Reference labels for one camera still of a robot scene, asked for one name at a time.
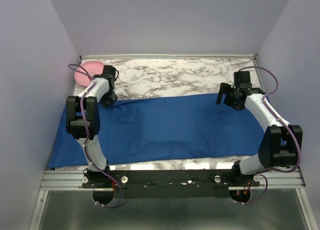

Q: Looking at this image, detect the blue surgical drape cloth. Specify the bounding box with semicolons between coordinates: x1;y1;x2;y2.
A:
47;91;286;169

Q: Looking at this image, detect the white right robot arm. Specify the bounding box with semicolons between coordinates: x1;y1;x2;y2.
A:
216;67;303;186

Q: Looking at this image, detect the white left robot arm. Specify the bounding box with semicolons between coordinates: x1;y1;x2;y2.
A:
66;64;119;187

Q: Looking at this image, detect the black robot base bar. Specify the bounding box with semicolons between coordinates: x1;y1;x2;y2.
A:
82;169;260;204

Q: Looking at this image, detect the aluminium table edge rail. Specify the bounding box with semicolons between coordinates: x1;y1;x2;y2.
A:
80;54;256;60

